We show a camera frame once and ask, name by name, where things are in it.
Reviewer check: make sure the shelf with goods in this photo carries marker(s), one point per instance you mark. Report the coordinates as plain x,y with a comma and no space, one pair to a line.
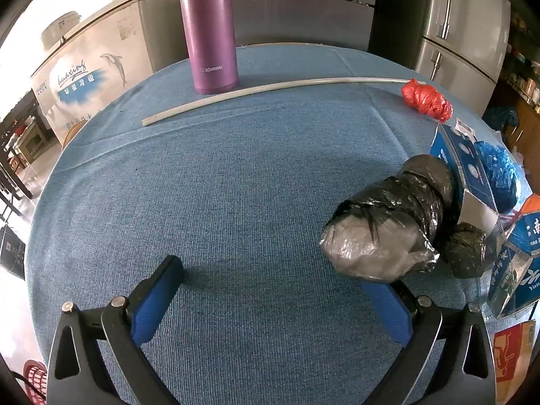
525,63

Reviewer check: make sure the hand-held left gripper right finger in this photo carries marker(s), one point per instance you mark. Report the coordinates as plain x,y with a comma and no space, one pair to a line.
388,312

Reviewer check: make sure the large black plastic bag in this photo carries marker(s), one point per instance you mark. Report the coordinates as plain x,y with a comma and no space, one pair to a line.
379,228

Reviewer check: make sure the purple thermos bottle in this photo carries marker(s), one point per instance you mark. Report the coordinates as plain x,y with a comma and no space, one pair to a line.
211,29

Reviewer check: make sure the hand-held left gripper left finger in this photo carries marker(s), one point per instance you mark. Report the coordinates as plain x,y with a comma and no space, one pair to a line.
156,299

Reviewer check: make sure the red plastic basket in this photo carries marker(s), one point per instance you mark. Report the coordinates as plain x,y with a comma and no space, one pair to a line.
33,377

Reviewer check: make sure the cardboard box with red print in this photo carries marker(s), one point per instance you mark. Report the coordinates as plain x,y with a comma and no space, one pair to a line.
512,354

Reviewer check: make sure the blue and white carton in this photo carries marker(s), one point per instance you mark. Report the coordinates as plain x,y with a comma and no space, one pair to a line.
517,261

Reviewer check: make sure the yellow round stool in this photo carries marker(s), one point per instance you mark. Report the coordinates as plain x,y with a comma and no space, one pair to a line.
71,135

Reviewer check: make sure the small black plastic bag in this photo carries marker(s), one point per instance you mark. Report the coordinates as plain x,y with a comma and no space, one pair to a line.
466,251

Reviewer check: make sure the dark wooden chairs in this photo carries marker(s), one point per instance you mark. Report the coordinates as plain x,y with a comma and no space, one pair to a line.
12,168

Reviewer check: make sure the blue plastic bag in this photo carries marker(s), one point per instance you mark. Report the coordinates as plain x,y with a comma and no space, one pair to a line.
498,173

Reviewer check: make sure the blue patterned carton box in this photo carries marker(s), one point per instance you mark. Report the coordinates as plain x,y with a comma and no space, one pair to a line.
457,156

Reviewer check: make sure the black box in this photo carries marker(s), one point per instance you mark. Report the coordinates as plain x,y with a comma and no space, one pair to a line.
10,253

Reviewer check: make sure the dark blue bag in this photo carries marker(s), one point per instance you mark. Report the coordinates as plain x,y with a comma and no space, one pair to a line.
502,117

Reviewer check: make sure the red plastic bag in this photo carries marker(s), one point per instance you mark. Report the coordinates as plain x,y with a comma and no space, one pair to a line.
426,99

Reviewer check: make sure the silver refrigerator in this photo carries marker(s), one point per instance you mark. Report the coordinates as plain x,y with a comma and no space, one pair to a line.
464,29

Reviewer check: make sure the white chest freezer dolphin print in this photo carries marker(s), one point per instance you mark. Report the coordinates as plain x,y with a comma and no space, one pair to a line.
93,63

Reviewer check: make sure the long white tube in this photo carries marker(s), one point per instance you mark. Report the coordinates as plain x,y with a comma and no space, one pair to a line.
236,93

